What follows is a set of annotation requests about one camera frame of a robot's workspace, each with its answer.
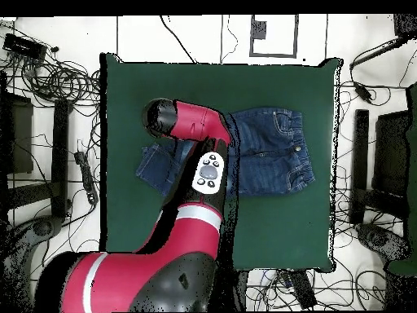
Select black electronics box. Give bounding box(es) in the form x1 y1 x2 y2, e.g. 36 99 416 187
2 33 48 63

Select grey rectangular frame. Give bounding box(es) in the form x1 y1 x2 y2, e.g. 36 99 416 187
249 14 299 59

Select black flat device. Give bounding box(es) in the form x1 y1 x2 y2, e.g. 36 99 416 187
288 269 318 310

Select grey square plate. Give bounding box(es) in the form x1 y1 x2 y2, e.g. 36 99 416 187
251 20 268 41

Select tangled black cable coil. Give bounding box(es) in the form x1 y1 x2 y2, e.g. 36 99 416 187
19 53 102 108

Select dark flat panel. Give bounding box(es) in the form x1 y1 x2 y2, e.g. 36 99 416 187
371 109 412 198
0 92 34 175

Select black stand bar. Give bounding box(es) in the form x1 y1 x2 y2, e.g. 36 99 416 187
50 98 70 218
349 108 371 225

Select black power adapter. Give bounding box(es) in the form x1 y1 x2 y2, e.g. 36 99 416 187
353 81 374 104

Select long black cable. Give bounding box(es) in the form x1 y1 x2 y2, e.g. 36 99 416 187
158 14 199 64

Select black rod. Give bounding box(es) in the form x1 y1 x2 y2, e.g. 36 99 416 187
349 36 410 70

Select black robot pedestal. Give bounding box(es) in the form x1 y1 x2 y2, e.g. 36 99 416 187
235 269 250 311

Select dark green table cloth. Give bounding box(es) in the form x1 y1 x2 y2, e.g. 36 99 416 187
99 51 343 275

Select blue denim jeans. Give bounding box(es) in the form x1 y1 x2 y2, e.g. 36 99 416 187
135 107 316 198

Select black power strip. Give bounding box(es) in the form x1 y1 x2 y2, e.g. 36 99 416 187
73 150 99 205

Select black corner box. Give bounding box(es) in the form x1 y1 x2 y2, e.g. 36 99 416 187
393 13 417 38

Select grey stand base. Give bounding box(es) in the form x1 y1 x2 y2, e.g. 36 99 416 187
355 223 412 262
32 215 64 238

